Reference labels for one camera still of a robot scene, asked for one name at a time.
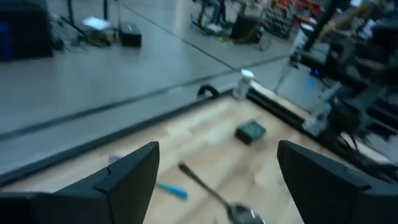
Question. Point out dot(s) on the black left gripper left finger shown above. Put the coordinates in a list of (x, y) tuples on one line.
[(124, 180)]

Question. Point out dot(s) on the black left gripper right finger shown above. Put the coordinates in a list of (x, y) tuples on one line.
[(326, 193)]

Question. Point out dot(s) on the long black spoon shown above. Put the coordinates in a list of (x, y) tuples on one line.
[(242, 214)]

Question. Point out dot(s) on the dark green tin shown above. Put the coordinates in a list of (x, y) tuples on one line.
[(250, 132)]

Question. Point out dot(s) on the white pill bottle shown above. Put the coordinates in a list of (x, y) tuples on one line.
[(243, 85)]

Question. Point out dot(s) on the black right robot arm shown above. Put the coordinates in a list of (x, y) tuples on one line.
[(357, 115)]

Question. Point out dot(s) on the small black case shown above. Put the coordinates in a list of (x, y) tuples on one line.
[(130, 34)]

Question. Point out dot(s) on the large dark cabinet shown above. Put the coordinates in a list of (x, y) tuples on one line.
[(25, 34)]

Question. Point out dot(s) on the red parts shelf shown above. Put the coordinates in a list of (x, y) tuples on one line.
[(280, 18)]

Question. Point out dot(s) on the black box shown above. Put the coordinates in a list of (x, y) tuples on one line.
[(245, 29)]

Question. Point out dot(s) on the black aluminium table frame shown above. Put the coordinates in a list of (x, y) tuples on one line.
[(93, 145)]

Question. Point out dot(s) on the black frame clamp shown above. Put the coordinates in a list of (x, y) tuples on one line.
[(208, 90)]

